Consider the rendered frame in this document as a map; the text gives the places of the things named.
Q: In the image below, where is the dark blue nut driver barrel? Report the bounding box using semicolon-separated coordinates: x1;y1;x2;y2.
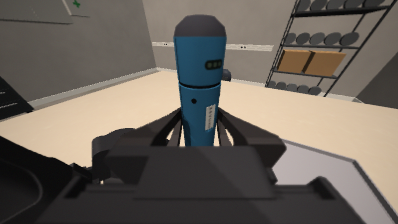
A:
173;15;227;146

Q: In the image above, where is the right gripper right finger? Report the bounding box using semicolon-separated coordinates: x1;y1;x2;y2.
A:
216;107;287;169

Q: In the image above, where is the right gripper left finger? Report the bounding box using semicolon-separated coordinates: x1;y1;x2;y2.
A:
114;107;183;146

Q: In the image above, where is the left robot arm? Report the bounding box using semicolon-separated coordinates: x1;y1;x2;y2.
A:
0;128;135;224

